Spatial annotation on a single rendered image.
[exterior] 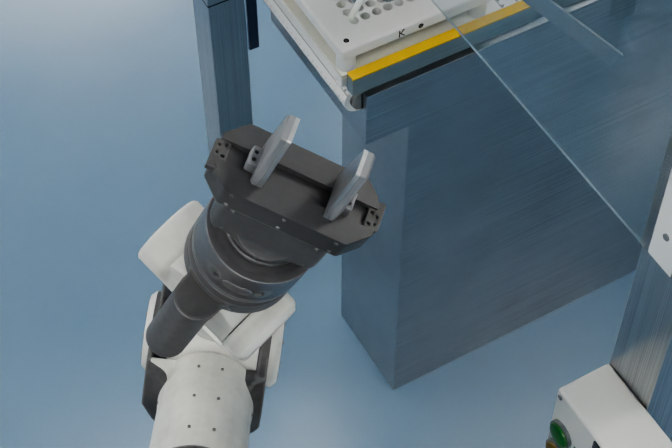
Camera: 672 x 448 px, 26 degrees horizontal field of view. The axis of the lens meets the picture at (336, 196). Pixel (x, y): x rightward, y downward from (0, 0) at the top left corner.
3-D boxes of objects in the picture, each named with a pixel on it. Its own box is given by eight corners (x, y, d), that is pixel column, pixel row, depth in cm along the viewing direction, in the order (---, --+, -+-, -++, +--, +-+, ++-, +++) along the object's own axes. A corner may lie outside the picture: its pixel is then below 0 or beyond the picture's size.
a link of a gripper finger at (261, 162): (288, 151, 92) (260, 189, 98) (303, 110, 94) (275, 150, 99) (265, 140, 92) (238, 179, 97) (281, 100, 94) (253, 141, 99)
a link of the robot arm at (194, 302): (329, 253, 111) (284, 302, 121) (230, 153, 111) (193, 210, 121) (230, 349, 105) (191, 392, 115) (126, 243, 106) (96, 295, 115)
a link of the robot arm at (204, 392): (271, 388, 148) (259, 536, 128) (144, 372, 147) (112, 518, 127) (287, 292, 143) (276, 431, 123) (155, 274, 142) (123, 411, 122)
